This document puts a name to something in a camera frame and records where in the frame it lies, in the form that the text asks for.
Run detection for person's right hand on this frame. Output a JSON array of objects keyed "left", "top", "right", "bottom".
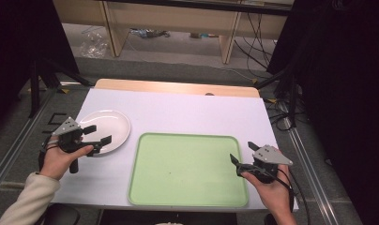
[{"left": 240, "top": 170, "right": 296, "bottom": 218}]

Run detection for person's left hand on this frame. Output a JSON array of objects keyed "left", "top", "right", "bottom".
[{"left": 38, "top": 136, "right": 95, "bottom": 181}]

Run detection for wooden table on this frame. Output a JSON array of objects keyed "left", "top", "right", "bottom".
[{"left": 93, "top": 78, "right": 261, "bottom": 98}]

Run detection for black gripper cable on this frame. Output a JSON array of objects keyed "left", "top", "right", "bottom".
[
  {"left": 37, "top": 136, "right": 59, "bottom": 173},
  {"left": 276, "top": 168, "right": 311, "bottom": 225}
]

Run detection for wooden desk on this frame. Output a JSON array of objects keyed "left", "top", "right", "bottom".
[{"left": 52, "top": 0, "right": 295, "bottom": 66}]

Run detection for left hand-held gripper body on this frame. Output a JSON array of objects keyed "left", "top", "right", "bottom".
[{"left": 52, "top": 116, "right": 95, "bottom": 174}]

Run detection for blue crumpled wrapper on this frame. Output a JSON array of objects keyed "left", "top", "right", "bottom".
[{"left": 129, "top": 27, "right": 172, "bottom": 39}]

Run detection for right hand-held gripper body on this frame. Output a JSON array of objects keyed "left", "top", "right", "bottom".
[{"left": 251, "top": 143, "right": 294, "bottom": 185}]

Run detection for black chair seat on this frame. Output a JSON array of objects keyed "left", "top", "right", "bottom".
[{"left": 41, "top": 202, "right": 82, "bottom": 225}]

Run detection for hanging black cables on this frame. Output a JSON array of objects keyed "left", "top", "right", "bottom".
[{"left": 234, "top": 12, "right": 275, "bottom": 72}]

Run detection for clear plastic bag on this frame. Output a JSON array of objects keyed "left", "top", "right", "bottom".
[{"left": 79, "top": 29, "right": 110, "bottom": 60}]

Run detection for black floor cables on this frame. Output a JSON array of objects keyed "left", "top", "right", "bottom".
[{"left": 263, "top": 95, "right": 302, "bottom": 133}]

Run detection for green tray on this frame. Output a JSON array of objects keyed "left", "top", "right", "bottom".
[{"left": 127, "top": 132, "right": 250, "bottom": 208}]

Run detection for black metal stand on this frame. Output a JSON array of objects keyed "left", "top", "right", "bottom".
[
  {"left": 27, "top": 58, "right": 94, "bottom": 119},
  {"left": 255, "top": 66, "right": 301, "bottom": 128}
]

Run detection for white table mat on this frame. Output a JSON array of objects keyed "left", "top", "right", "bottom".
[{"left": 51, "top": 87, "right": 300, "bottom": 212}]

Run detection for black curtain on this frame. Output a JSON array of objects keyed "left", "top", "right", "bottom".
[
  {"left": 266, "top": 0, "right": 379, "bottom": 225},
  {"left": 0, "top": 0, "right": 82, "bottom": 140}
]

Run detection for white plate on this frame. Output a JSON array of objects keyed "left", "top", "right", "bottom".
[{"left": 78, "top": 109, "right": 132, "bottom": 157}]

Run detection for metal floor rail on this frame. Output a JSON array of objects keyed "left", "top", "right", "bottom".
[
  {"left": 0, "top": 88, "right": 55, "bottom": 192},
  {"left": 280, "top": 101, "right": 340, "bottom": 225}
]

